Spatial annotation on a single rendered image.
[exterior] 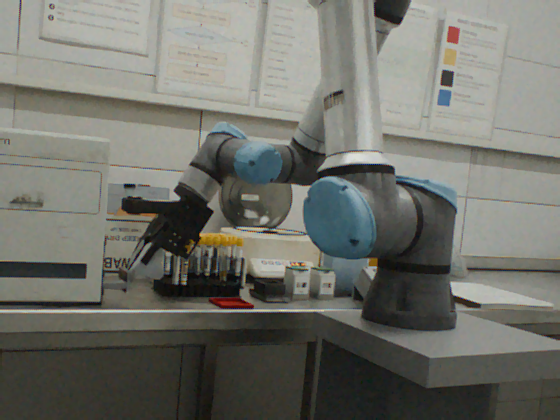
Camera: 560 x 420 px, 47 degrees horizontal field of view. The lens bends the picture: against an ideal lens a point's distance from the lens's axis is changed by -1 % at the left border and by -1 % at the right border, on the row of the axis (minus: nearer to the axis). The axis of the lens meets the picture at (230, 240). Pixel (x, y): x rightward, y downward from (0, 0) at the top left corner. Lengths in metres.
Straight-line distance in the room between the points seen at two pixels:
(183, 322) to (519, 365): 0.57
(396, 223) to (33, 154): 0.61
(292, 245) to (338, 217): 0.72
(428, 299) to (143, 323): 0.49
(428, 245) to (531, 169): 1.69
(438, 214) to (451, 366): 0.25
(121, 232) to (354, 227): 0.71
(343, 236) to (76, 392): 1.18
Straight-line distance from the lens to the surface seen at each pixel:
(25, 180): 1.15
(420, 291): 1.04
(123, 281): 1.23
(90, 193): 1.17
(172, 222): 1.23
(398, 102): 2.26
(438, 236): 1.04
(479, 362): 0.94
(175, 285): 1.33
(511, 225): 2.65
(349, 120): 0.97
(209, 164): 1.24
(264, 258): 1.62
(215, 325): 1.23
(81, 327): 1.16
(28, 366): 1.88
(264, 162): 1.16
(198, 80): 1.92
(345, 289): 1.54
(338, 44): 1.01
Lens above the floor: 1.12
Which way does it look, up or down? 5 degrees down
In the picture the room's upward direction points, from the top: 5 degrees clockwise
